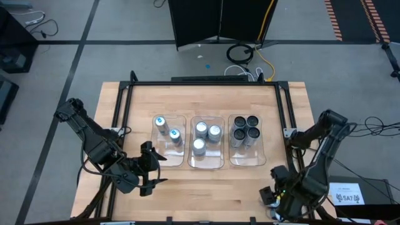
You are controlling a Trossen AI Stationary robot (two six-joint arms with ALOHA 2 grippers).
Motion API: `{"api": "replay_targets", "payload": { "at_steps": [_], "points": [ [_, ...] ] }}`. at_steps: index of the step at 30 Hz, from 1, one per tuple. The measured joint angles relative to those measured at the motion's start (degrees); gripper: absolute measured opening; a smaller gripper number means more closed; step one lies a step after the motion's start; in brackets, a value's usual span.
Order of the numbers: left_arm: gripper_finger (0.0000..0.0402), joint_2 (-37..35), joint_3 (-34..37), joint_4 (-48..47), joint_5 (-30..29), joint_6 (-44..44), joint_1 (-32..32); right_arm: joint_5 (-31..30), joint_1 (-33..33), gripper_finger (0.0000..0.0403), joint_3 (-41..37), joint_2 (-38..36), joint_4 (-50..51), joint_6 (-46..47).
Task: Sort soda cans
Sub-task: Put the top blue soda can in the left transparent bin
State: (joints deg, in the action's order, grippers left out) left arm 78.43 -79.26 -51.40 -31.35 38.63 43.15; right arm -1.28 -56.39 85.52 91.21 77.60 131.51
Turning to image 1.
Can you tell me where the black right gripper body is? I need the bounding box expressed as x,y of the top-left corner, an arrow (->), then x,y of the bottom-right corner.
274,174 -> 306,219

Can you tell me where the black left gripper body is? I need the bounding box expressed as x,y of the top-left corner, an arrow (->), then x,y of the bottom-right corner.
133,155 -> 159,185

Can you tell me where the clear plastic bin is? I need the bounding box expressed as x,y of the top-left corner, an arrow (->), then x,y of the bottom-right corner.
187,115 -> 226,169
227,114 -> 267,166
150,114 -> 188,168

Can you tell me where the white SA7 label sign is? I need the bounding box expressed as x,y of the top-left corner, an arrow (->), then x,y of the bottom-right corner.
329,182 -> 366,206

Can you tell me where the long black box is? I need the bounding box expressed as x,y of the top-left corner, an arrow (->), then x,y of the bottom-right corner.
171,75 -> 250,83

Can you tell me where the black folding partition panel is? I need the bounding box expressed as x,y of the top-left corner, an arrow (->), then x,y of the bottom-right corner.
167,0 -> 279,51

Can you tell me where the dark equipment case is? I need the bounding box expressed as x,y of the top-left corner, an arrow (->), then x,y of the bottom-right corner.
0,74 -> 20,126

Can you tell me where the black stand leg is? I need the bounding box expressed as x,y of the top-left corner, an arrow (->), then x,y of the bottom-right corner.
381,42 -> 400,79

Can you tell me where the black cabinet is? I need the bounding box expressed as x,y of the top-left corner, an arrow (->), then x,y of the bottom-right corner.
0,6 -> 39,74

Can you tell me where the black orange striped floor mat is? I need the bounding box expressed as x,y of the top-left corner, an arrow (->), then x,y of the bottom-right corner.
324,0 -> 400,44

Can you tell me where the black left wrist camera cable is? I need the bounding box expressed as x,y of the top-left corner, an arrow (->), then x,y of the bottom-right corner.
79,152 -> 162,192

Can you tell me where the black aluminium table frame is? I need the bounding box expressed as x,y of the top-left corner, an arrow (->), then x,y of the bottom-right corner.
71,70 -> 340,225

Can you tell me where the black cable bundle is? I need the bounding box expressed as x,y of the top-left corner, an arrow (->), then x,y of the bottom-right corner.
346,116 -> 400,139

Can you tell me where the white cable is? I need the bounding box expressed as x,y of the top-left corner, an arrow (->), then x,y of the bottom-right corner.
224,64 -> 264,81

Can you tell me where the black coiled cable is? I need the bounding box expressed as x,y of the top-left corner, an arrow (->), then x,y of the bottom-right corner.
226,42 -> 255,65

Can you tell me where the thin black cable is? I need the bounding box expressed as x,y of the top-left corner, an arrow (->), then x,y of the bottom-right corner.
26,18 -> 59,39

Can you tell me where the yellow cable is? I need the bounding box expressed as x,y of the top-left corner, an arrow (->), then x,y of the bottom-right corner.
254,0 -> 276,83

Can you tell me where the grey cable with plug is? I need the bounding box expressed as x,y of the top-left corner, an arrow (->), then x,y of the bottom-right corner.
11,10 -> 47,26

